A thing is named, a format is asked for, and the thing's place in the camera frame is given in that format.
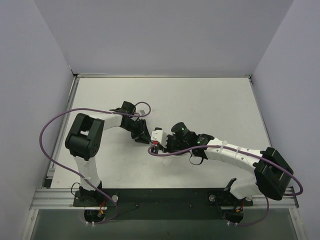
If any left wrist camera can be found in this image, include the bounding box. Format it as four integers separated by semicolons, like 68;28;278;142
137;110;146;116

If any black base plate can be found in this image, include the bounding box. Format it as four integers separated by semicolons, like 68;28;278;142
73;188;253;221

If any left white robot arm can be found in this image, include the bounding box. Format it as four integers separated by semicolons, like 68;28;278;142
65;101;151;206

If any aluminium rail frame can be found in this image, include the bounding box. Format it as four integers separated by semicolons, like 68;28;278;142
33;77;295;240

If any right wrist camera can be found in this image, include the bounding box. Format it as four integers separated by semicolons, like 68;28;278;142
150;127;168;148

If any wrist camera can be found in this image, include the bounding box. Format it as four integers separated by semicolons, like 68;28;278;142
137;110;146;116
150;127;168;148

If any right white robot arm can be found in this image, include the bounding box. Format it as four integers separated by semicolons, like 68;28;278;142
159;122;294;201

